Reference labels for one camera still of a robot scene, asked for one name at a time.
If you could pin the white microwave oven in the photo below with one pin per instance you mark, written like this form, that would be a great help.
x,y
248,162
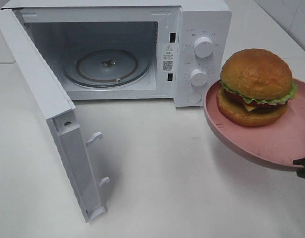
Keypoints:
x,y
64,29

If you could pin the white microwave door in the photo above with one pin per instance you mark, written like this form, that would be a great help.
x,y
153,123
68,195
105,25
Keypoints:
x,y
58,111

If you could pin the toy hamburger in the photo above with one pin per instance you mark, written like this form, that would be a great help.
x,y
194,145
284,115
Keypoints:
x,y
256,86

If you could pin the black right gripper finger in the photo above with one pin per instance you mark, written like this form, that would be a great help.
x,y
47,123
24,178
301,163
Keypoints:
x,y
299,162
301,172

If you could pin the white round knob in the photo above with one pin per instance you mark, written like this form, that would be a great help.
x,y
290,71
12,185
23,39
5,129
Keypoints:
x,y
203,46
198,77

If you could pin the warning label with QR code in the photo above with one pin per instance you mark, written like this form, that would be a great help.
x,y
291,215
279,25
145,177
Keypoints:
x,y
168,55

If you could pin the round white door button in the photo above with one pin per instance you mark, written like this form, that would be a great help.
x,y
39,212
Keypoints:
x,y
194,97

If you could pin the pink round plate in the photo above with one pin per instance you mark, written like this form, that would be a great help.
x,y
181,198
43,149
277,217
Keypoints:
x,y
275,146

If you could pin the glass microwave turntable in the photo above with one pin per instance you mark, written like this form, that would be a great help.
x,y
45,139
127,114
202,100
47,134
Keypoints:
x,y
107,68

